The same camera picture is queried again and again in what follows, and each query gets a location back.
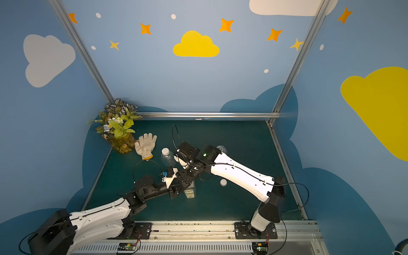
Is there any tall clear labelled bottle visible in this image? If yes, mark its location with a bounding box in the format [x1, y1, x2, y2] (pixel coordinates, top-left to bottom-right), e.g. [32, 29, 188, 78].
[184, 181, 196, 199]

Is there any round clear plastic bottle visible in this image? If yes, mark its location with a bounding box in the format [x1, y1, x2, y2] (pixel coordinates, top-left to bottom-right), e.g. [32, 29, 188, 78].
[161, 151, 176, 168]

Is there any white bottle cap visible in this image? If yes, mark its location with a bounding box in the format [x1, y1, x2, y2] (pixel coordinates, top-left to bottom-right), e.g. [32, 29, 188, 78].
[161, 148, 170, 156]
[220, 179, 227, 187]

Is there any square clear plastic bottle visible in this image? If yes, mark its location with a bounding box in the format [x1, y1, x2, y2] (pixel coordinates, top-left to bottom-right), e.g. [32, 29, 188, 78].
[216, 145, 227, 154]

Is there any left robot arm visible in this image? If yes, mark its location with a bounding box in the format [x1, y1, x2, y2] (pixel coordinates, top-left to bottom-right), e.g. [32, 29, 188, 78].
[27, 173, 189, 255]

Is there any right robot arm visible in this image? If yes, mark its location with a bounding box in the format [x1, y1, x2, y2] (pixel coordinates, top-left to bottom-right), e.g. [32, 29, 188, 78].
[174, 141, 286, 232]

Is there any white knitted work glove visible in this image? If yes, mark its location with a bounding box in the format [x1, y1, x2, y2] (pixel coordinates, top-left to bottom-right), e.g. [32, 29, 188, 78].
[135, 133, 157, 160]

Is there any left circuit board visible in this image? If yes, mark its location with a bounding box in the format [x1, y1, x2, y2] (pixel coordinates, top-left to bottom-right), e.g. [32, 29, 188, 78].
[116, 243, 138, 255]

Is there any circuit board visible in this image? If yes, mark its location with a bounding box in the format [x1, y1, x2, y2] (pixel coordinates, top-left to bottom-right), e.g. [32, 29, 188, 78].
[251, 242, 269, 255]
[116, 243, 138, 255]

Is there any artificial potted plant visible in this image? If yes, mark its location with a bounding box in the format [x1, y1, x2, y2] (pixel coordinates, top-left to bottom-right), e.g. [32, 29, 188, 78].
[89, 98, 143, 154]

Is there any right circuit board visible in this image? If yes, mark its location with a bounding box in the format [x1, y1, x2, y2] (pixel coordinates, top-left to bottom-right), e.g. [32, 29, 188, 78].
[251, 242, 269, 255]

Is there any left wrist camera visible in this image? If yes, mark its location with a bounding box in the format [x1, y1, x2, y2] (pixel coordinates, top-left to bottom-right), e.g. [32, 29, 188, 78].
[161, 167, 178, 189]

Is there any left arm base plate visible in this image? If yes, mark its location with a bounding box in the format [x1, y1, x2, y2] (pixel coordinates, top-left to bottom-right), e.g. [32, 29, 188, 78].
[110, 222, 153, 240]

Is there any aluminium back rail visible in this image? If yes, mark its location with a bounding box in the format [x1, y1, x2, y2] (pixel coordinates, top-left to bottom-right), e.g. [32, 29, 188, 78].
[138, 112, 280, 119]

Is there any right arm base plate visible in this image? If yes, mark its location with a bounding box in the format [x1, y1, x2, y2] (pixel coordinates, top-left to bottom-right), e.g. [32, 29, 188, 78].
[234, 221, 278, 240]

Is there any left side table rail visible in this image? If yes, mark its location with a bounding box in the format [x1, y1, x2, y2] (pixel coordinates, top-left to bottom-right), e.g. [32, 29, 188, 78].
[81, 148, 112, 210]

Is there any table rail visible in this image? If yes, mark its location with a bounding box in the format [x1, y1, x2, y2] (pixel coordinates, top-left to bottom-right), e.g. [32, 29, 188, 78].
[81, 148, 112, 210]
[266, 120, 309, 220]

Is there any right side table rail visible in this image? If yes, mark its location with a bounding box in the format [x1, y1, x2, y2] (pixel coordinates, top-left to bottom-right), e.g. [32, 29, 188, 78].
[266, 120, 309, 220]

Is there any left aluminium frame post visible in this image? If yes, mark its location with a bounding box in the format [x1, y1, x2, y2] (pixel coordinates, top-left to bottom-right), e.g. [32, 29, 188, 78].
[48, 0, 115, 104]

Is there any aluminium frame post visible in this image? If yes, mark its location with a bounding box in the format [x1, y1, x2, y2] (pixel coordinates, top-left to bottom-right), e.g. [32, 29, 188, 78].
[273, 0, 331, 113]
[48, 0, 115, 104]

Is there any right aluminium frame post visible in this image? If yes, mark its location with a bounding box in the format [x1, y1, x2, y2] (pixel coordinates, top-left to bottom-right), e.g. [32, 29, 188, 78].
[273, 0, 331, 113]

